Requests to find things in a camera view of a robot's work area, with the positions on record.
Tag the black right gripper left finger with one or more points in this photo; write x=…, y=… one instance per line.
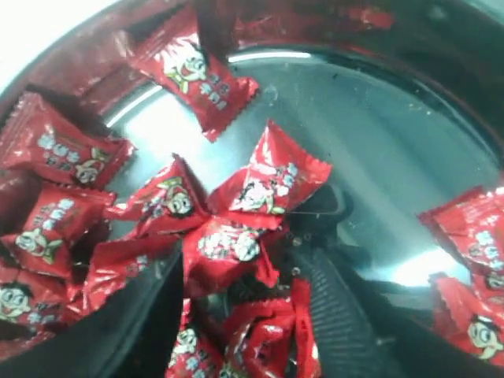
x=132, y=335

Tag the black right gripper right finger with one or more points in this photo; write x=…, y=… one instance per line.
x=360, y=334

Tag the red candy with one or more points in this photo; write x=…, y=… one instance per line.
x=38, y=138
x=168, y=203
x=279, y=177
x=470, y=227
x=173, y=57
x=60, y=217
x=219, y=252

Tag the round stainless steel plate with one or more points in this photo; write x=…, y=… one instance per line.
x=403, y=98

